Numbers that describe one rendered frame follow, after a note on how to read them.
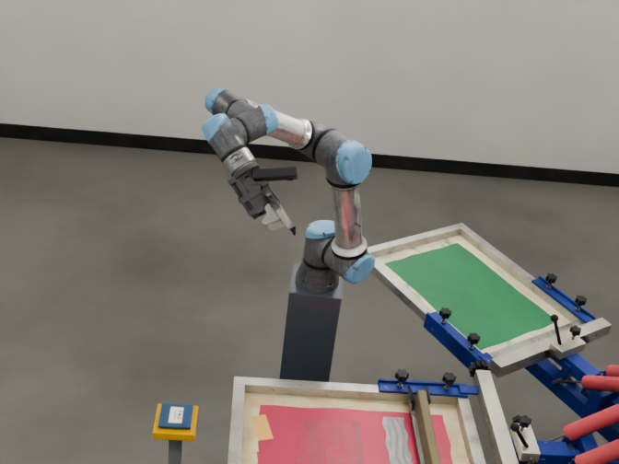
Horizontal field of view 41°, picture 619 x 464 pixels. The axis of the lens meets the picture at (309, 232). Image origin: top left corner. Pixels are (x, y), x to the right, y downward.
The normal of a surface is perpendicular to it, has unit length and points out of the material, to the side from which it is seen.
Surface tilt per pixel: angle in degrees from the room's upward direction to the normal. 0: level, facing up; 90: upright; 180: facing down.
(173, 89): 90
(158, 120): 90
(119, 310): 0
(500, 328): 0
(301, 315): 90
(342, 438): 0
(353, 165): 83
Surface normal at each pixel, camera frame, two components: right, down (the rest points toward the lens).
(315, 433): 0.11, -0.84
